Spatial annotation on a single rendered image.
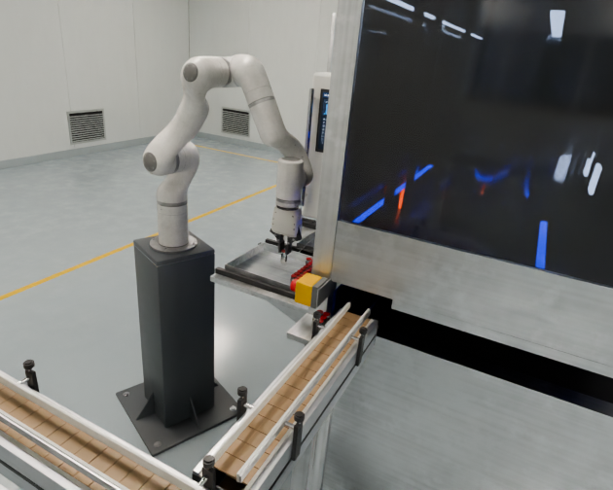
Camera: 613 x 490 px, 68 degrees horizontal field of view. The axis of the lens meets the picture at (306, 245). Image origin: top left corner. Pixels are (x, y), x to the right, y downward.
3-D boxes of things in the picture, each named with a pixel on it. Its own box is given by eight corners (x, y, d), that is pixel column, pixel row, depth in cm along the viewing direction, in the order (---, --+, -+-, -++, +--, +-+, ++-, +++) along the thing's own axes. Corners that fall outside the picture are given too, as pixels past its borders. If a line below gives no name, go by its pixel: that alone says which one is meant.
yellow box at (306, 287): (326, 298, 139) (328, 278, 136) (315, 309, 133) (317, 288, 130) (304, 292, 142) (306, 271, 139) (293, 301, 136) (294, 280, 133)
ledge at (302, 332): (345, 332, 141) (346, 327, 140) (329, 354, 130) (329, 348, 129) (306, 318, 147) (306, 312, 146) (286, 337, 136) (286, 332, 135)
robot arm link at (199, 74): (184, 177, 183) (152, 185, 169) (164, 157, 184) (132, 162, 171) (239, 71, 154) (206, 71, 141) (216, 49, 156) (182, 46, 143)
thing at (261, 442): (332, 331, 144) (338, 287, 138) (378, 347, 138) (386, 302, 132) (186, 501, 87) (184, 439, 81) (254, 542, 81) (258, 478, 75)
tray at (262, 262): (338, 272, 174) (339, 263, 173) (306, 300, 153) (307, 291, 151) (263, 249, 188) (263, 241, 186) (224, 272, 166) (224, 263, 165)
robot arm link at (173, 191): (150, 201, 181) (146, 141, 171) (183, 192, 196) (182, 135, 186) (171, 208, 176) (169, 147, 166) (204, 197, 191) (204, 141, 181)
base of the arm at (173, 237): (142, 240, 191) (139, 197, 184) (184, 232, 203) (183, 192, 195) (161, 257, 178) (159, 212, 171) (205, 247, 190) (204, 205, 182)
